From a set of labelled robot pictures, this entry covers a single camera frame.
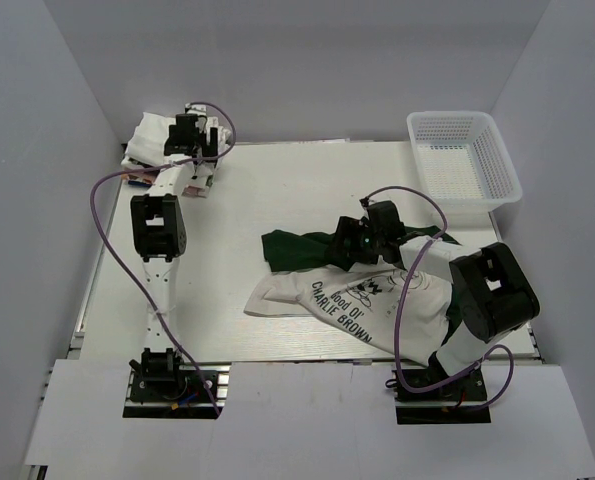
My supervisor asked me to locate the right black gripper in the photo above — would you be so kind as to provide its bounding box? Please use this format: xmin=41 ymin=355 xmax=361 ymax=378
xmin=325 ymin=217 xmax=384 ymax=265

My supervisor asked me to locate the white t-shirt stack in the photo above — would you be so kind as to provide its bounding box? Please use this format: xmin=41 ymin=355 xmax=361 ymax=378
xmin=121 ymin=112 xmax=223 ymax=197

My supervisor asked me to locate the white green Charlie Brown t-shirt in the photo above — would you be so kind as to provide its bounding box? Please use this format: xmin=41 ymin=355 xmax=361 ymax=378
xmin=244 ymin=230 xmax=460 ymax=365

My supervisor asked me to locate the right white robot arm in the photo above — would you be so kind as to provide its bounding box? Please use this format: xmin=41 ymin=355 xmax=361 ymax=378
xmin=326 ymin=198 xmax=540 ymax=399

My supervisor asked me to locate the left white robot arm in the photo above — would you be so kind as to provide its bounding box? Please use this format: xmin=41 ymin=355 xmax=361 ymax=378
xmin=122 ymin=104 xmax=223 ymax=354

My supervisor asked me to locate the white table board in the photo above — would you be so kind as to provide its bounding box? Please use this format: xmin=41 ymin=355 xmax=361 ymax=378
xmin=69 ymin=140 xmax=543 ymax=362

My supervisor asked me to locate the white plastic mesh basket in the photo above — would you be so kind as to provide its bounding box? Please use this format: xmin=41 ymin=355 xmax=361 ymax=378
xmin=407 ymin=111 xmax=523 ymax=215

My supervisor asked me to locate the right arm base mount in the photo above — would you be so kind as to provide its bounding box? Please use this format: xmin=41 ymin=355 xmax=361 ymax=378
xmin=385 ymin=370 xmax=491 ymax=425

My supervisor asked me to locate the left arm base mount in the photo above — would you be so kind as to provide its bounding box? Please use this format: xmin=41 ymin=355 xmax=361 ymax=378
xmin=122 ymin=348 xmax=230 ymax=420

